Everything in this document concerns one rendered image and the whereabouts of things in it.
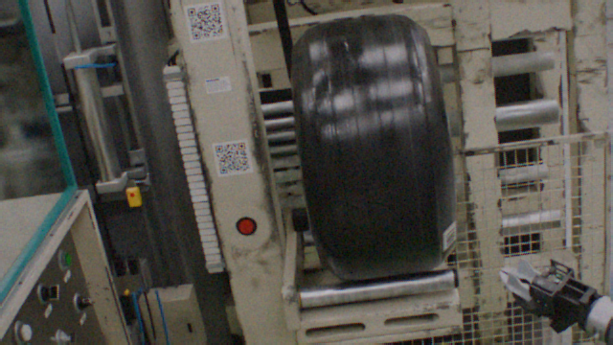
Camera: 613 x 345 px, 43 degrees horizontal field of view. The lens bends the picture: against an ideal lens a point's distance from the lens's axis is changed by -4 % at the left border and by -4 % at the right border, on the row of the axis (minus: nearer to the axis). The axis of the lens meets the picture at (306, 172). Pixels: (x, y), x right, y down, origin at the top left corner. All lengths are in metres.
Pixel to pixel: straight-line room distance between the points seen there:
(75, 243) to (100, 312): 0.16
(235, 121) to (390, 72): 0.34
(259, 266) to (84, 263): 0.40
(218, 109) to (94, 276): 0.42
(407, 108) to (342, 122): 0.12
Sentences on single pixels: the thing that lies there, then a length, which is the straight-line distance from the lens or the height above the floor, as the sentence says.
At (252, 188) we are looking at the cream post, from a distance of 1.69.
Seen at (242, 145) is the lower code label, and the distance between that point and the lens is 1.65.
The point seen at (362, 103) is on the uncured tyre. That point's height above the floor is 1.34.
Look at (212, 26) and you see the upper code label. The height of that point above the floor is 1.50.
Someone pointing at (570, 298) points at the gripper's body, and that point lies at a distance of 1.46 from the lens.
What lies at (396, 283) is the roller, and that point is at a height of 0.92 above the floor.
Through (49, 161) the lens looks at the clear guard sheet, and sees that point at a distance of 1.46.
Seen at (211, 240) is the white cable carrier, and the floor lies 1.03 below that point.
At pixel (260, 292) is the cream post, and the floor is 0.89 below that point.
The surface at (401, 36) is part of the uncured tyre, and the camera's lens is 1.57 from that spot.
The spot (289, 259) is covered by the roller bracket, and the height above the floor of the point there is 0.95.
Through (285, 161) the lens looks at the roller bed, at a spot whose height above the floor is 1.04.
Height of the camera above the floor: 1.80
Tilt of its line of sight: 22 degrees down
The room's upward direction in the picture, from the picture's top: 9 degrees counter-clockwise
